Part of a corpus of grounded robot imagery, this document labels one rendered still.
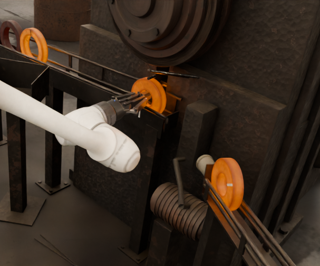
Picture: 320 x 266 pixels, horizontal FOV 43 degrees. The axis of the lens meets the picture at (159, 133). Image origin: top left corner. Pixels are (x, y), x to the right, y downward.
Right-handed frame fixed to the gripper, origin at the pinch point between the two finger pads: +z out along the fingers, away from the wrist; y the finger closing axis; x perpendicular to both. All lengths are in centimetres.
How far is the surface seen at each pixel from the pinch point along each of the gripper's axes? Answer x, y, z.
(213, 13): 37.1, 22.9, 0.1
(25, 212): -72, -44, -31
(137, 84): 2.9, -4.7, -0.9
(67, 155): -77, -72, 16
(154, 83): 5.8, 2.9, -0.1
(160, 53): 19.8, 6.6, -3.1
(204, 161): -4.8, 36.3, -12.5
